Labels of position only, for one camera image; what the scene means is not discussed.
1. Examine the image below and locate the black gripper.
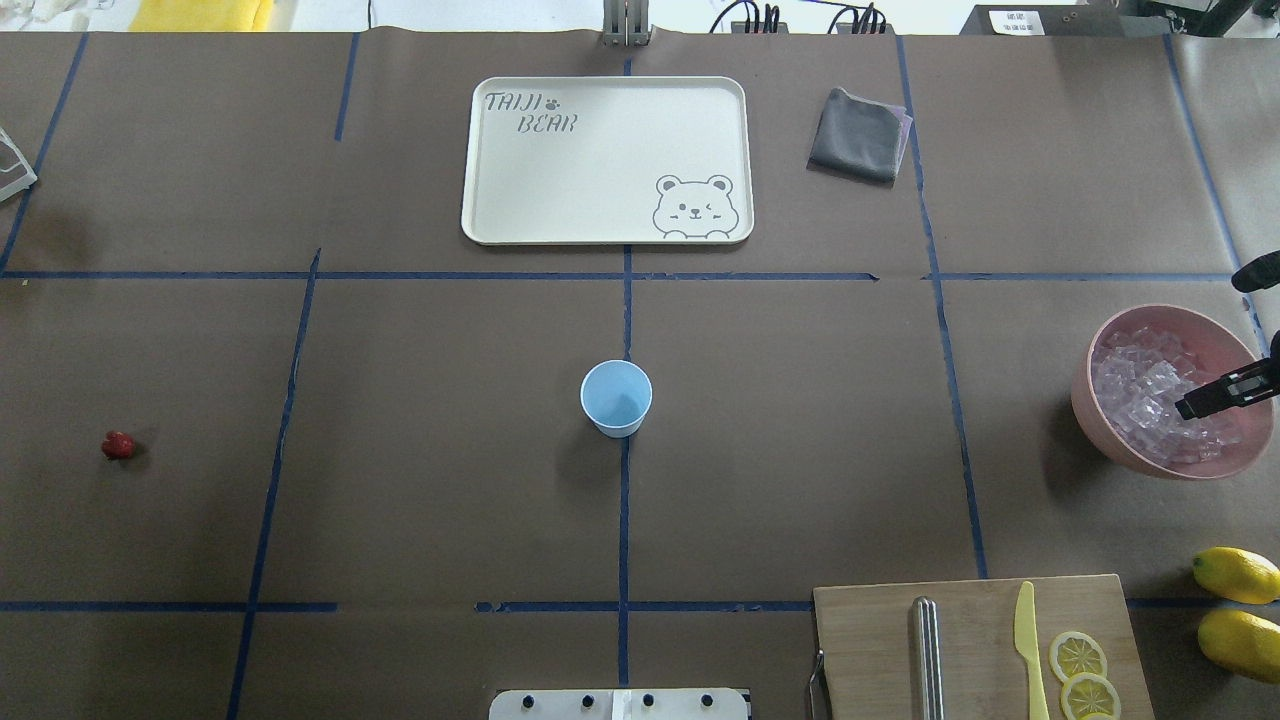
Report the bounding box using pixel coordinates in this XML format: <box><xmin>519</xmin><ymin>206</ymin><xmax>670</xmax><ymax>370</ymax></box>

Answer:
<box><xmin>1175</xmin><ymin>252</ymin><xmax>1280</xmax><ymax>420</ymax></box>

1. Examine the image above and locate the red strawberry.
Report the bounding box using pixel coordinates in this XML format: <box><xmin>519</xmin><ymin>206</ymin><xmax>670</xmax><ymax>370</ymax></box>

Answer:
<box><xmin>100</xmin><ymin>430</ymin><xmax>137</xmax><ymax>460</ymax></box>

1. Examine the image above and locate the clear ice cubes pile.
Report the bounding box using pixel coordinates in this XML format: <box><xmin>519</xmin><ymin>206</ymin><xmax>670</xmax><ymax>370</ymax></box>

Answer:
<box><xmin>1091</xmin><ymin>324</ymin><xmax>1243</xmax><ymax>468</ymax></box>

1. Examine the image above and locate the light blue cup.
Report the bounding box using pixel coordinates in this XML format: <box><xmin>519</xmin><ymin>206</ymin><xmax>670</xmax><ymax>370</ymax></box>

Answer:
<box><xmin>579</xmin><ymin>359</ymin><xmax>654</xmax><ymax>439</ymax></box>

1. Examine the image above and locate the pink bowl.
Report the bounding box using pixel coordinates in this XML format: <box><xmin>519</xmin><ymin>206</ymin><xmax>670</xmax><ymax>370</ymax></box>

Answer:
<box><xmin>1068</xmin><ymin>304</ymin><xmax>1277</xmax><ymax>480</ymax></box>

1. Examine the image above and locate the yellow lemon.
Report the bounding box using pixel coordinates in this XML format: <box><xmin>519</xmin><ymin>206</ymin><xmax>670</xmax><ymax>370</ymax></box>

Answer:
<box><xmin>1192</xmin><ymin>546</ymin><xmax>1279</xmax><ymax>605</ymax></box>
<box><xmin>1197</xmin><ymin>609</ymin><xmax>1279</xmax><ymax>684</ymax></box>

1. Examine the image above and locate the yellow plastic knife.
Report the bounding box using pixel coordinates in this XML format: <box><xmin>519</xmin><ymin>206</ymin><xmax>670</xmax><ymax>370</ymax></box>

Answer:
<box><xmin>1012</xmin><ymin>580</ymin><xmax>1050</xmax><ymax>720</ymax></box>

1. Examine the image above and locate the wooden cutting board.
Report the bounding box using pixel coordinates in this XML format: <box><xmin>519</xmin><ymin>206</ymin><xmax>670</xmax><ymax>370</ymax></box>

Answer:
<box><xmin>813</xmin><ymin>574</ymin><xmax>1155</xmax><ymax>719</ymax></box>

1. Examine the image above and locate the cream bear tray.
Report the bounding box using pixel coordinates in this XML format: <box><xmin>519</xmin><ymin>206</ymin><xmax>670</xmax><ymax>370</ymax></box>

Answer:
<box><xmin>460</xmin><ymin>76</ymin><xmax>755</xmax><ymax>246</ymax></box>

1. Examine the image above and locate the yellow cloth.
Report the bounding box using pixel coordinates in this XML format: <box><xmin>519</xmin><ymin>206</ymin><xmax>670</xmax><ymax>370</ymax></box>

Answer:
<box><xmin>128</xmin><ymin>0</ymin><xmax>275</xmax><ymax>33</ymax></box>

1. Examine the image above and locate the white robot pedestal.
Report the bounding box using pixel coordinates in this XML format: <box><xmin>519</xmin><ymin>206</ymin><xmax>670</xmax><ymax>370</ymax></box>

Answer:
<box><xmin>488</xmin><ymin>687</ymin><xmax>753</xmax><ymax>719</ymax></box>

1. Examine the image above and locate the aluminium frame post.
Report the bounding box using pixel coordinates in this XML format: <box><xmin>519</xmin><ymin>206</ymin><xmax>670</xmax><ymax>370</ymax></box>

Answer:
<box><xmin>602</xmin><ymin>0</ymin><xmax>652</xmax><ymax>47</ymax></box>

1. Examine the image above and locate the white wire cup rack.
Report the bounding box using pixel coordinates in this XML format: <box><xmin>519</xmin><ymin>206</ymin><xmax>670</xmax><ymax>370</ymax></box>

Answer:
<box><xmin>0</xmin><ymin>128</ymin><xmax>38</xmax><ymax>202</ymax></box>

